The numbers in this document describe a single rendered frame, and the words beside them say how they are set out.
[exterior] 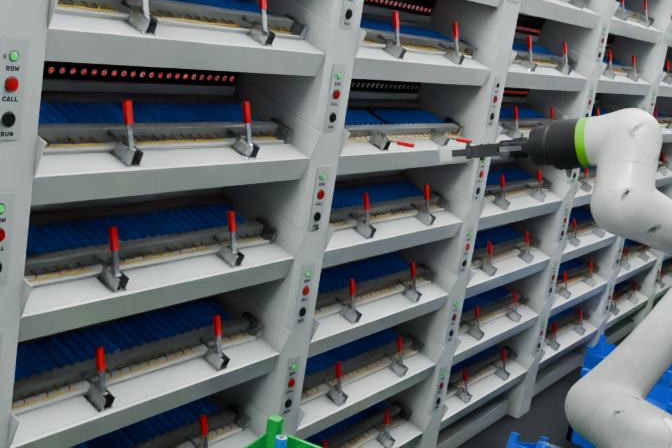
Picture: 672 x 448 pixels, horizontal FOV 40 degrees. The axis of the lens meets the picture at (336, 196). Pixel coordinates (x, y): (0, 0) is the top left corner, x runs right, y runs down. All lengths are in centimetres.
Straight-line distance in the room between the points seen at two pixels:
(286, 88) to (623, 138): 60
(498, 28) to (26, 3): 134
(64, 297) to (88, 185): 16
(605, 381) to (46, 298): 112
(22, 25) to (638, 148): 103
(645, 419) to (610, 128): 54
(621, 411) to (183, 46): 106
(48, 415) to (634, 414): 104
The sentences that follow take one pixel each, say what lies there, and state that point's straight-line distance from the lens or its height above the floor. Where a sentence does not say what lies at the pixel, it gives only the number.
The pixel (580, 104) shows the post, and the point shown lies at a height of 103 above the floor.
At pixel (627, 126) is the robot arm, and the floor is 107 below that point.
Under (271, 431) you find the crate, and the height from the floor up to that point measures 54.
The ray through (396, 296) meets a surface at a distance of 220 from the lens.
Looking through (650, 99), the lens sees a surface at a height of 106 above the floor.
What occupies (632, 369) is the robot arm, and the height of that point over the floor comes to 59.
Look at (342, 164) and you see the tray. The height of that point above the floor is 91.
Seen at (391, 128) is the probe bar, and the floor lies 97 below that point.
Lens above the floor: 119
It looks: 11 degrees down
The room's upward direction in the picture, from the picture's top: 9 degrees clockwise
